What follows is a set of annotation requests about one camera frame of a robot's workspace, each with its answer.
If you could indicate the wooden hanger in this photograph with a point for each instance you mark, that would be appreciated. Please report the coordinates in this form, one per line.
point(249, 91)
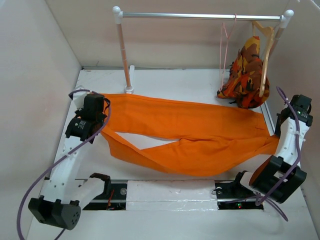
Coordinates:
point(269, 33)

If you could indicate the white clothes rack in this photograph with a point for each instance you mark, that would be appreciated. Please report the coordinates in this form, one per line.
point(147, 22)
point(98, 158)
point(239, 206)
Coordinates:
point(279, 23)

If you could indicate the pink wire hanger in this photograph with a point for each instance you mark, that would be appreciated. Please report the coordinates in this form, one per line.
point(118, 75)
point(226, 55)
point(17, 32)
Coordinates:
point(223, 57)

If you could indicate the orange trousers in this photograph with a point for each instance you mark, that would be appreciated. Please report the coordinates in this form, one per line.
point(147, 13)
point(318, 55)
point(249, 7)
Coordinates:
point(180, 137)

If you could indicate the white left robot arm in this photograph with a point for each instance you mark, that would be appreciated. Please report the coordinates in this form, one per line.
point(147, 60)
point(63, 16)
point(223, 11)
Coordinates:
point(62, 200)

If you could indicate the orange camouflage garment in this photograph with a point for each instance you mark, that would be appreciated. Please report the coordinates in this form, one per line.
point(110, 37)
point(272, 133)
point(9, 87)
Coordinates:
point(245, 75)

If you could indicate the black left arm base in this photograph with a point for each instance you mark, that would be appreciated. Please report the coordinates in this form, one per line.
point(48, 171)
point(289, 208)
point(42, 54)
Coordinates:
point(115, 201)

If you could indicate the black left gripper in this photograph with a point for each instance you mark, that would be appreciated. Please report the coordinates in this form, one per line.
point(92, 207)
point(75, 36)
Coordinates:
point(79, 112)

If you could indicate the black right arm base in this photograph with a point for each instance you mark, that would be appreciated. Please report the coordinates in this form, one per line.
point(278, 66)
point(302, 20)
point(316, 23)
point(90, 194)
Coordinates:
point(231, 195)

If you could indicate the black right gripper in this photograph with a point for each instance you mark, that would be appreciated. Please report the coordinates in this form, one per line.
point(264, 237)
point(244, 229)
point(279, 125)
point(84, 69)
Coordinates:
point(278, 129)

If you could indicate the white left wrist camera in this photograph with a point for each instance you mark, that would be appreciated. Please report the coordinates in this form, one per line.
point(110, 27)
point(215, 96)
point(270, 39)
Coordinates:
point(78, 97)

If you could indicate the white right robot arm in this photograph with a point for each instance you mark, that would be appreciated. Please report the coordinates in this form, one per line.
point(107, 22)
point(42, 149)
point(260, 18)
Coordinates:
point(281, 175)

